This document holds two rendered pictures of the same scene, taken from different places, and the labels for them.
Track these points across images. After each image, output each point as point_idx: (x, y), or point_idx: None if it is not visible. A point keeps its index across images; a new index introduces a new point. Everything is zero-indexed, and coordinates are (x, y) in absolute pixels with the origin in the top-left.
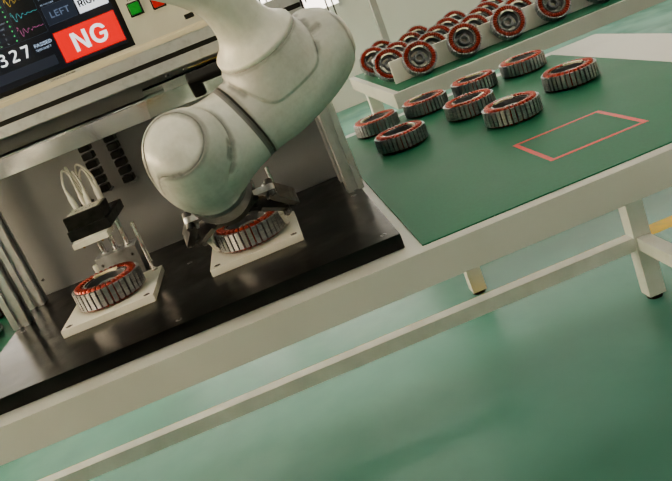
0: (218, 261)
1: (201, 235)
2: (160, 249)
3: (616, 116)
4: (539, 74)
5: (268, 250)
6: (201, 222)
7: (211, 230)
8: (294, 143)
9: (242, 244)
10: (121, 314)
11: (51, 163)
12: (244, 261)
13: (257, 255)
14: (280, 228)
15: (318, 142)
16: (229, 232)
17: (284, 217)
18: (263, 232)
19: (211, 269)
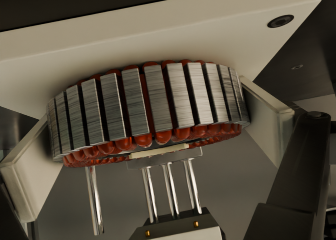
0: (263, 40)
1: (328, 152)
2: (297, 99)
3: None
4: None
5: (67, 33)
6: (324, 214)
7: (308, 187)
8: (85, 207)
9: (171, 81)
10: None
11: None
12: (174, 9)
13: (116, 22)
14: (48, 107)
15: (53, 202)
16: (207, 129)
17: (24, 139)
18: (88, 108)
19: (313, 4)
